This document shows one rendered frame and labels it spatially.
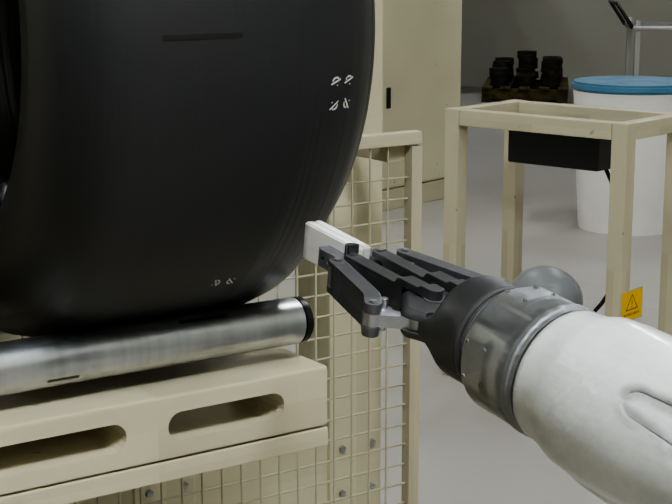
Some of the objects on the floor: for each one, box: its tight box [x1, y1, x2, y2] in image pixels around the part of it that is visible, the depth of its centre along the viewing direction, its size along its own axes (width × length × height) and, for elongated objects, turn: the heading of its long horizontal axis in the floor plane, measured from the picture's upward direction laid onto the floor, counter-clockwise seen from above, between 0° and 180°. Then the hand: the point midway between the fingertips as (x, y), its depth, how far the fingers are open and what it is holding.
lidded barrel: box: [571, 76, 672, 236], centre depth 664 cm, size 55×56×67 cm
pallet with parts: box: [481, 50, 569, 103], centre depth 1266 cm, size 76×110×39 cm
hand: (335, 252), depth 113 cm, fingers closed
